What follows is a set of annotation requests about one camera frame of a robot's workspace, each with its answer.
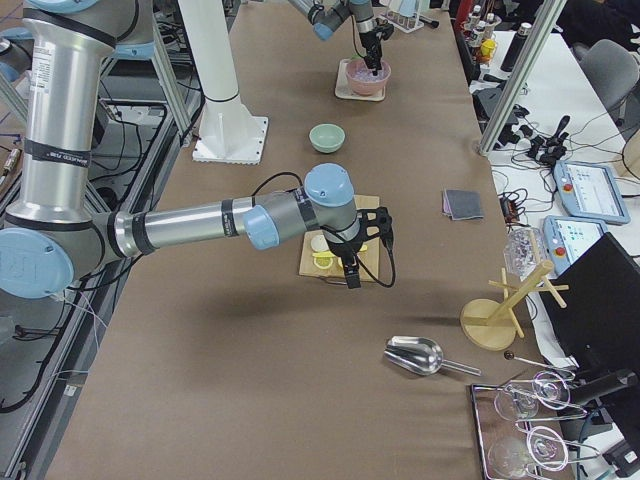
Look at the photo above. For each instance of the upper lemon slice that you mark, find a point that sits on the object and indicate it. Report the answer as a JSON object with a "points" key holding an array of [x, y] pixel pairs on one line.
{"points": [[323, 260]]}

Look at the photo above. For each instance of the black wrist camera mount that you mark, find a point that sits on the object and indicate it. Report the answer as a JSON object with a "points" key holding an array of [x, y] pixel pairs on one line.
{"points": [[376, 223]]}

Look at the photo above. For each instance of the black water bottle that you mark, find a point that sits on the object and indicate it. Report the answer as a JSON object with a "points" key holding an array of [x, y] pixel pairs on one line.
{"points": [[515, 47]]}

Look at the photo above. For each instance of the pink bowl of ice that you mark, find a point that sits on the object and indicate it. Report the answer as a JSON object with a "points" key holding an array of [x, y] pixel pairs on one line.
{"points": [[364, 81]]}

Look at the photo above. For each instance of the green ceramic bowl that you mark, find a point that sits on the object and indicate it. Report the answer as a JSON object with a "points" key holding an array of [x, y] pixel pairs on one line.
{"points": [[327, 138]]}

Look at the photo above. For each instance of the black monitor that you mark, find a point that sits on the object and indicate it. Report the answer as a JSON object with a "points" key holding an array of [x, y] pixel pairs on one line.
{"points": [[599, 327]]}

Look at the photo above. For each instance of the lower teach pendant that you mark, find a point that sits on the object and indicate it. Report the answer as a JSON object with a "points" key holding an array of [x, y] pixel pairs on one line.
{"points": [[568, 238]]}

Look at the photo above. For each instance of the white camera pedestal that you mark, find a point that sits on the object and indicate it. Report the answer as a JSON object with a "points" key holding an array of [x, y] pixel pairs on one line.
{"points": [[228, 132]]}

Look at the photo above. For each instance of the bamboo cutting board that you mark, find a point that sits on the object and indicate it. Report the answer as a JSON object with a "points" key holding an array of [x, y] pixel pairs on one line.
{"points": [[369, 254]]}

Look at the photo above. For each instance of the grey folded cloth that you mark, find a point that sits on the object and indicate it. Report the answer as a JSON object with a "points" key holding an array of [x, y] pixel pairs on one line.
{"points": [[462, 204]]}

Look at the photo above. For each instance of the teach pendant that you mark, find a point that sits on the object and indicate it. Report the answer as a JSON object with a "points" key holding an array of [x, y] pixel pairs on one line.
{"points": [[568, 238], [589, 190]]}

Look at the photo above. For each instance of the beige rabbit tray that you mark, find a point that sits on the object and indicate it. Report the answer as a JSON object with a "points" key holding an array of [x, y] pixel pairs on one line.
{"points": [[343, 91]]}

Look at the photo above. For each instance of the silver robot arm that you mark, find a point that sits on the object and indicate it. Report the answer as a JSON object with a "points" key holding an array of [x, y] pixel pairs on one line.
{"points": [[49, 239], [326, 21]]}

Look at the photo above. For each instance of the upper teach pendant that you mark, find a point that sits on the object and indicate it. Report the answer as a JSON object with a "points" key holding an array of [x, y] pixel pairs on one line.
{"points": [[589, 190]]}

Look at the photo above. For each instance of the steel ice scoop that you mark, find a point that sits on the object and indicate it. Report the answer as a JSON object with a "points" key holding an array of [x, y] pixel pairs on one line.
{"points": [[422, 356]]}

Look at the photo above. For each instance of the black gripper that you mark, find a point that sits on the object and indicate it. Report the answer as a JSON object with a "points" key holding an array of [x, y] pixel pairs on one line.
{"points": [[370, 42], [343, 248]]}

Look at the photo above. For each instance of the wooden cup tree stand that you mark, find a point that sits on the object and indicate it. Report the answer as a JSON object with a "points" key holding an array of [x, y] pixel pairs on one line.
{"points": [[493, 325]]}

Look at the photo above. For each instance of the black wire glass rack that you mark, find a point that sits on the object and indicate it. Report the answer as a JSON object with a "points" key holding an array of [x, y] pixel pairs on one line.
{"points": [[538, 427]]}

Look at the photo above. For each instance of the aluminium frame post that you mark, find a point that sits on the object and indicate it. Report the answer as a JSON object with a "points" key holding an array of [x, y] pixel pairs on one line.
{"points": [[546, 19]]}

